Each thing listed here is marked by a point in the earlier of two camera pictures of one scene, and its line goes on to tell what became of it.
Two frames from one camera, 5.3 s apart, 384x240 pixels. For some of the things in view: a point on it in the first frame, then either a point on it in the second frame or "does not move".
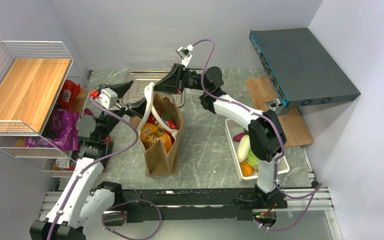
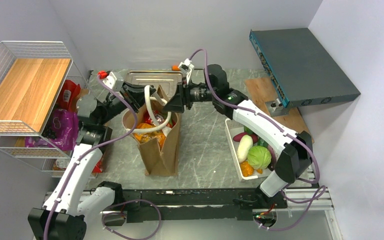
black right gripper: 174,82 -> 182,97
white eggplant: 243,147 does not move
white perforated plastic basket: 232,129 does not move
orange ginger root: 247,170 does not move
